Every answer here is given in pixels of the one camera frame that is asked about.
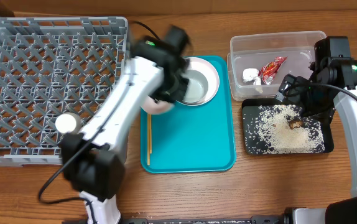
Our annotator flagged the white cup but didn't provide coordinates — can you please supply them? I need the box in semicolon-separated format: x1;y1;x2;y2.
55;113;81;134

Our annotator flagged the grey bowl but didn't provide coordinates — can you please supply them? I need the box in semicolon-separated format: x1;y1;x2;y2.
180;70;208;105

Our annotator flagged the wooden chopstick left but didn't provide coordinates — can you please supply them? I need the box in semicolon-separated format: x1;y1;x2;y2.
147;114;152;165

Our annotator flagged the grey dishwasher rack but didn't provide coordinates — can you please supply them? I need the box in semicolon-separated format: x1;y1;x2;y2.
0;17;129;166

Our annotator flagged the wooden chopstick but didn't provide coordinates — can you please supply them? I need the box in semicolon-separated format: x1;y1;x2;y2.
147;114;152;165
147;114;152;155

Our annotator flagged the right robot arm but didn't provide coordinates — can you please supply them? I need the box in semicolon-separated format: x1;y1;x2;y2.
276;36;357;223

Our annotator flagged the white tissue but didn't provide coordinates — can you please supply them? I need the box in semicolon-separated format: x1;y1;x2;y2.
242;68;259;82

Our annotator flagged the wooden chopstick right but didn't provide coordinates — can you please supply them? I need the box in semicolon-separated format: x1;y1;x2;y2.
147;114;152;155

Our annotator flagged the large white plate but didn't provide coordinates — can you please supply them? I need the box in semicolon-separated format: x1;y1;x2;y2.
181;57;220;106

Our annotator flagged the clear plastic bin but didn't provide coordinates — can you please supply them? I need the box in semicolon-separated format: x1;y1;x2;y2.
227;30;327;101

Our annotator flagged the white rice heap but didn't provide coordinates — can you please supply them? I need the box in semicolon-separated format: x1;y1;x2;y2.
246;105;325;154

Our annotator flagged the brown food scrap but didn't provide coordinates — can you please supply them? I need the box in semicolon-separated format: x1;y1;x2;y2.
289;119;304;129

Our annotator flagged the teal plastic tray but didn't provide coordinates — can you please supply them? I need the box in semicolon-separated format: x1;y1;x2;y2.
141;55;236;174

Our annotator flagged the red snack wrapper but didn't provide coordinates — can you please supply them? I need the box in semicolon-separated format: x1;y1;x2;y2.
259;57;287;85

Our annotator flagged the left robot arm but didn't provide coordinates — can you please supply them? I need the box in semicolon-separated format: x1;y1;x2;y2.
60;26;190;223

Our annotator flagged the black tray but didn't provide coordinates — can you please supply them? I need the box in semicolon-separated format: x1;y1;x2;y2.
241;96;335;156

